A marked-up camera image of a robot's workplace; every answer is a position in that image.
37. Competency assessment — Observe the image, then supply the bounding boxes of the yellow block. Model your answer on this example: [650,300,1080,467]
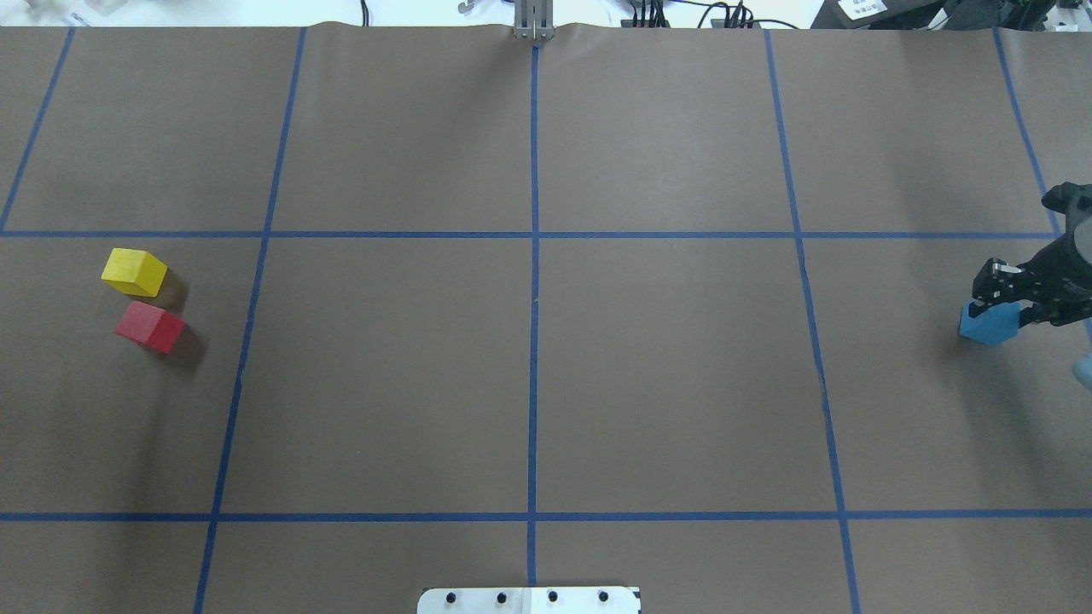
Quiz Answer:
[99,247,168,297]

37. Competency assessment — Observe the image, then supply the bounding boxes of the red block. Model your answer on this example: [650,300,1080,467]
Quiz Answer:
[114,302,187,355]

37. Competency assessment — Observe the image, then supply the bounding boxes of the black cables at table edge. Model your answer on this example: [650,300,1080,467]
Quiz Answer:
[620,0,824,31]

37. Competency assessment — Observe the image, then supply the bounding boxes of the grey metal clamp post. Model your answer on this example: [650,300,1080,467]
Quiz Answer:
[512,0,556,43]

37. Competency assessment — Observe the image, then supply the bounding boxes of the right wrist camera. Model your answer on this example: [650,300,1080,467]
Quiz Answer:
[1041,182,1091,232]

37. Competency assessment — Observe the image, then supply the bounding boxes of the blue block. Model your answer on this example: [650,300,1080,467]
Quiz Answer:
[959,302,1022,345]

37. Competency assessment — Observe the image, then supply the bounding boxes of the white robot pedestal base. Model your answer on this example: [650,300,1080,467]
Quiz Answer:
[416,586,642,613]

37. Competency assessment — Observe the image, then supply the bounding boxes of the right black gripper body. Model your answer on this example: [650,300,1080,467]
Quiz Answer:
[1020,235,1091,304]

